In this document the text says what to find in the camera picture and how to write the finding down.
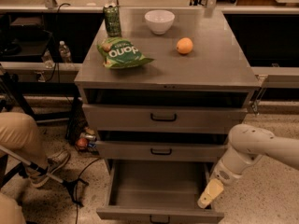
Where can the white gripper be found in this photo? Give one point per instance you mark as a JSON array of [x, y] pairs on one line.
[[222, 173]]

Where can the grey bottom drawer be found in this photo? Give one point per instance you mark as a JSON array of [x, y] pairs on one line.
[[158, 192]]

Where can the grey drawer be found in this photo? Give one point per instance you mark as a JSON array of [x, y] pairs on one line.
[[151, 151], [163, 119], [158, 192]]

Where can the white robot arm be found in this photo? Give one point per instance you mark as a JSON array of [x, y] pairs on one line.
[[246, 145]]

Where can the grey middle drawer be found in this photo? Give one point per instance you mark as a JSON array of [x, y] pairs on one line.
[[151, 151]]

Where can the grey metal drawer cabinet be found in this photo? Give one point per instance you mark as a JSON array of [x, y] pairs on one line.
[[215, 73]]

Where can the grey top drawer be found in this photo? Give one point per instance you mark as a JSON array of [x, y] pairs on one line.
[[163, 119]]

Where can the orange fruit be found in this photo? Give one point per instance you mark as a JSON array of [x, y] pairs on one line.
[[184, 46]]

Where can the green chip bag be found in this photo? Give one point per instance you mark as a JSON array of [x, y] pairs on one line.
[[120, 53]]

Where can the beige sneaker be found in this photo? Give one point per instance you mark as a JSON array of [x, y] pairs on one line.
[[55, 162]]

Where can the white bowl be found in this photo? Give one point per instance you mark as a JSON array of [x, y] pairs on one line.
[[159, 21]]

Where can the grey grabber stick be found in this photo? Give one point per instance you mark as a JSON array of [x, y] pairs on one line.
[[19, 169]]

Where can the person leg khaki trousers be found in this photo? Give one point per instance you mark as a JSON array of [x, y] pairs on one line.
[[19, 133]]

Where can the clear water bottle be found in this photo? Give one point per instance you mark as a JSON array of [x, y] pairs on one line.
[[65, 52]]

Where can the green soda can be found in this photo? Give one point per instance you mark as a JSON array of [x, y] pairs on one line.
[[112, 19]]

